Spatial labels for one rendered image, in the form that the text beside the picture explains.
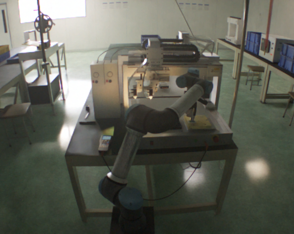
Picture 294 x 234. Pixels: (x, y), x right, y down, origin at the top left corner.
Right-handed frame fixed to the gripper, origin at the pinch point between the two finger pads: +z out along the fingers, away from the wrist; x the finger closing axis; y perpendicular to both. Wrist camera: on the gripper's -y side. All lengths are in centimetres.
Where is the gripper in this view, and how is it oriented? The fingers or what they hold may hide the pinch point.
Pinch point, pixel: (192, 119)
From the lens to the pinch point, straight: 165.1
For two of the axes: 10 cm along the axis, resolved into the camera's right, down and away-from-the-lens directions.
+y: -10.0, 0.3, -0.6
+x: 0.7, 4.6, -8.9
